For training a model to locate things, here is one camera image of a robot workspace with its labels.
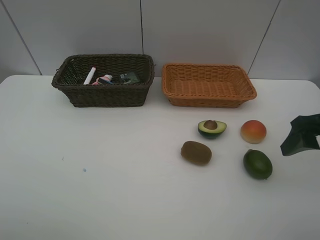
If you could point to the halved avocado with pit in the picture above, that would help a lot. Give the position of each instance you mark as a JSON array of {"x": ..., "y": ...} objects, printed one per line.
[{"x": 211, "y": 129}]

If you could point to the orange red peach half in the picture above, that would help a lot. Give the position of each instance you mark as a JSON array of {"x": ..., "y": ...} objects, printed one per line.
[{"x": 253, "y": 131}]

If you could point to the orange wicker basket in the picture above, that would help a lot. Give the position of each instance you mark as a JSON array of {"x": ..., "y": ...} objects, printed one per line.
[{"x": 206, "y": 85}]

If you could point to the white marker pen red caps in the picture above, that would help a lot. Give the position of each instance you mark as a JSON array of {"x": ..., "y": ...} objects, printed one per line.
[{"x": 89, "y": 76}]

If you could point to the whole green avocado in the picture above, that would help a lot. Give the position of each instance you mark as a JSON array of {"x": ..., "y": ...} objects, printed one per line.
[{"x": 257, "y": 164}]

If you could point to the dark brown wicker basket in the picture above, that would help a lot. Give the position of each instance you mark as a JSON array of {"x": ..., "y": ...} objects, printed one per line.
[{"x": 70, "y": 77}]

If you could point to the brown kiwi fruit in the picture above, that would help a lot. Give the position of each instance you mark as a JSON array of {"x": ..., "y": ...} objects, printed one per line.
[{"x": 196, "y": 153}]

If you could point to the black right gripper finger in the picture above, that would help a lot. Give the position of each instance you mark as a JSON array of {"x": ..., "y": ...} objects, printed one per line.
[{"x": 302, "y": 136}]

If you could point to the dark green rectangular bottle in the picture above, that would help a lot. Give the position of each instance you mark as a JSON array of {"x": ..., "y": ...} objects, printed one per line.
[{"x": 129, "y": 78}]

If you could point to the pink bottle white cap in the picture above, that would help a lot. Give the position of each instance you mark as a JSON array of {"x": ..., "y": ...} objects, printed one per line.
[{"x": 105, "y": 76}]

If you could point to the blue whiteboard eraser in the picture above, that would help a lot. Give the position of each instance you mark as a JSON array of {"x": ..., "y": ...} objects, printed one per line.
[{"x": 104, "y": 81}]

